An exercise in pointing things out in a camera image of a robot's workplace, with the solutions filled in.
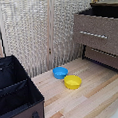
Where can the yellow bowl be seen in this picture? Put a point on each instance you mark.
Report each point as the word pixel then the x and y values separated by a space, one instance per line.
pixel 72 81

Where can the blue bowl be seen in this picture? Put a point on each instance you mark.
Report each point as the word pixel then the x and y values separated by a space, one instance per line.
pixel 60 72

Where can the beige woven folding screen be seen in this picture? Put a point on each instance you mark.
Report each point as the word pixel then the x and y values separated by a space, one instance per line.
pixel 26 30

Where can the black fabric storage box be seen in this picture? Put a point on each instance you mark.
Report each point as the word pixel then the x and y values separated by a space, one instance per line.
pixel 15 89

